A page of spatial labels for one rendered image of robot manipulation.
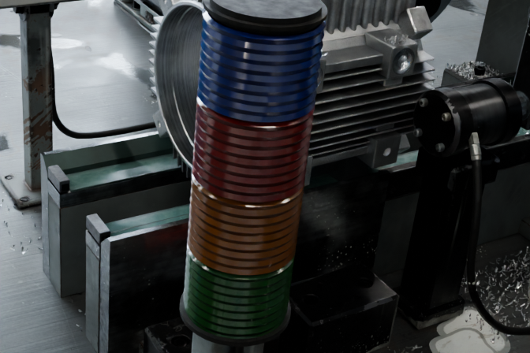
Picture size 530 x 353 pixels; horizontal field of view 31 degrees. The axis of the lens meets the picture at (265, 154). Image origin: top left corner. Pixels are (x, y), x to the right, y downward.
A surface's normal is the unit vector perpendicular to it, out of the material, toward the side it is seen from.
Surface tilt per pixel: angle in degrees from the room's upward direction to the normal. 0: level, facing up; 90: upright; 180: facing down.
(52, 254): 90
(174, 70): 81
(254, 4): 0
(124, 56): 0
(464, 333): 0
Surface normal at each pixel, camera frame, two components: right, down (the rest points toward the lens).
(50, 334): 0.10, -0.87
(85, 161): 0.43, -0.30
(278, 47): 0.25, 0.08
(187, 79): 0.54, 0.11
